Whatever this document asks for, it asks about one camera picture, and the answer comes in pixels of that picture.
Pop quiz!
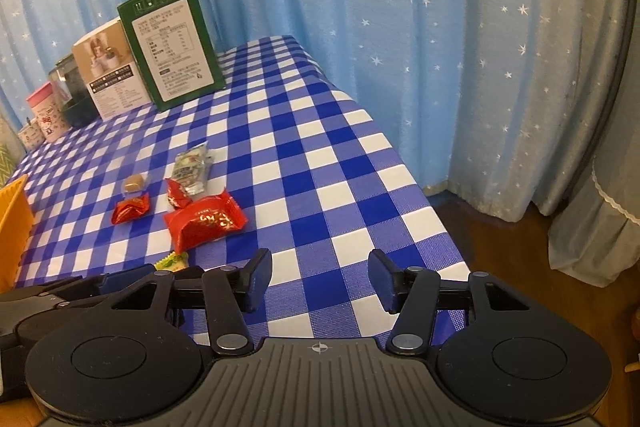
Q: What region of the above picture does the large red snack packet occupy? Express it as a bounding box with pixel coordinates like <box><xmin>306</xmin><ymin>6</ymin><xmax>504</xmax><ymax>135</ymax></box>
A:
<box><xmin>164</xmin><ymin>189</ymin><xmax>249</xmax><ymax>254</ymax></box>

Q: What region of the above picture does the grey clear snack packet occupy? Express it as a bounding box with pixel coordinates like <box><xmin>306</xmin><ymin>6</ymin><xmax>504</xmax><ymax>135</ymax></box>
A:
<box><xmin>172</xmin><ymin>142</ymin><xmax>213</xmax><ymax>195</ymax></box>

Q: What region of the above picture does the white cardboard box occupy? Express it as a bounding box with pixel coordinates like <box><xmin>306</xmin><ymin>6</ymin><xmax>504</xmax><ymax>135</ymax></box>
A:
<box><xmin>71</xmin><ymin>19</ymin><xmax>151</xmax><ymax>122</ymax></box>

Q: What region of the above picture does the orange plastic tray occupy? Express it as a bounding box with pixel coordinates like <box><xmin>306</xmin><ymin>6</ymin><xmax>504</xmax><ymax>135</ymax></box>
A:
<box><xmin>0</xmin><ymin>173</ymin><xmax>35</xmax><ymax>290</ymax></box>

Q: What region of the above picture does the pink cartoon thermos cup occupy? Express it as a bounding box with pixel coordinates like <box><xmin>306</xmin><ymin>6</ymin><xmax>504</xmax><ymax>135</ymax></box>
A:
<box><xmin>26</xmin><ymin>81</ymin><xmax>68</xmax><ymax>144</ymax></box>

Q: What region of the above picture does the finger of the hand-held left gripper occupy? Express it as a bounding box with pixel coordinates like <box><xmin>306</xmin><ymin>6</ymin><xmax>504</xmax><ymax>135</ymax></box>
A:
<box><xmin>47</xmin><ymin>268</ymin><xmax>157</xmax><ymax>315</ymax></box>
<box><xmin>0</xmin><ymin>276</ymin><xmax>108</xmax><ymax>304</ymax></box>

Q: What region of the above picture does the red patterned candy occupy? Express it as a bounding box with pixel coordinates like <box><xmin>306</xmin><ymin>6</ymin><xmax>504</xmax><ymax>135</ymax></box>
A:
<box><xmin>166</xmin><ymin>178</ymin><xmax>193</xmax><ymax>210</ymax></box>

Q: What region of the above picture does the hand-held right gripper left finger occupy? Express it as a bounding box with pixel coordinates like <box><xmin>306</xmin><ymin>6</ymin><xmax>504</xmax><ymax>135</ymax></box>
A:
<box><xmin>107</xmin><ymin>249</ymin><xmax>273</xmax><ymax>355</ymax></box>

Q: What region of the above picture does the small red candy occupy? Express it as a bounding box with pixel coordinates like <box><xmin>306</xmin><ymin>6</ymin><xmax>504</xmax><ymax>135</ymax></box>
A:
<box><xmin>111</xmin><ymin>194</ymin><xmax>152</xmax><ymax>225</ymax></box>

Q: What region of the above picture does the dark glass jar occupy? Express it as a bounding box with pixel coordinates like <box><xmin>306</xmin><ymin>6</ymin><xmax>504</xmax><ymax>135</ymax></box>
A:
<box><xmin>48</xmin><ymin>54</ymin><xmax>101</xmax><ymax>128</ymax></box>

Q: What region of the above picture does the yellow green candy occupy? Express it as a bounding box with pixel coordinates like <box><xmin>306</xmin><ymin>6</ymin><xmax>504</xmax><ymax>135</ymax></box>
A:
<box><xmin>154</xmin><ymin>252</ymin><xmax>190</xmax><ymax>272</ymax></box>

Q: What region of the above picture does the brown candy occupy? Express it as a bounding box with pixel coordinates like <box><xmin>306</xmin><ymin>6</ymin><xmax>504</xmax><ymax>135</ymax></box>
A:
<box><xmin>124</xmin><ymin>174</ymin><xmax>151</xmax><ymax>195</ymax></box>

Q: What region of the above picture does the blue white checkered tablecloth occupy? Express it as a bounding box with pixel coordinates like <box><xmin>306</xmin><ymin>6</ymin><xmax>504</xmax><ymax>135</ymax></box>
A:
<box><xmin>0</xmin><ymin>36</ymin><xmax>473</xmax><ymax>343</ymax></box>

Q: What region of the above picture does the blue star curtain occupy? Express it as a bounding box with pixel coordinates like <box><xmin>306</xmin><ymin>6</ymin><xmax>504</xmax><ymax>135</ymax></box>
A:
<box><xmin>0</xmin><ymin>0</ymin><xmax>631</xmax><ymax>223</ymax></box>

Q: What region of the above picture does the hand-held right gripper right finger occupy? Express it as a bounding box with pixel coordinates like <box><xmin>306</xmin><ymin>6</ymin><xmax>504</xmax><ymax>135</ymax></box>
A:
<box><xmin>368</xmin><ymin>249</ymin><xmax>533</xmax><ymax>355</ymax></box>

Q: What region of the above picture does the green cardboard box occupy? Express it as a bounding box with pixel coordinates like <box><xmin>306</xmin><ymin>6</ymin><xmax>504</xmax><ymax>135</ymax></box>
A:
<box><xmin>116</xmin><ymin>0</ymin><xmax>227</xmax><ymax>112</ymax></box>

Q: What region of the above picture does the grey curtain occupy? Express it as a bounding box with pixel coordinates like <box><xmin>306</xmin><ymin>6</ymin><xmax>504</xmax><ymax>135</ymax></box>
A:
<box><xmin>585</xmin><ymin>0</ymin><xmax>640</xmax><ymax>168</ymax></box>

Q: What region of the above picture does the small white patterned cup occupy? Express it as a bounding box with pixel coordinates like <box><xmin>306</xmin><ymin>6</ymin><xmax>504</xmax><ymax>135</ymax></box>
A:
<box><xmin>17</xmin><ymin>119</ymin><xmax>43</xmax><ymax>152</ymax></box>

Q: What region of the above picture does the lace-trimmed grey cloth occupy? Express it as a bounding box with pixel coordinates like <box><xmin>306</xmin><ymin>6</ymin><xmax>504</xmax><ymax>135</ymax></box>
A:
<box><xmin>547</xmin><ymin>147</ymin><xmax>640</xmax><ymax>288</ymax></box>

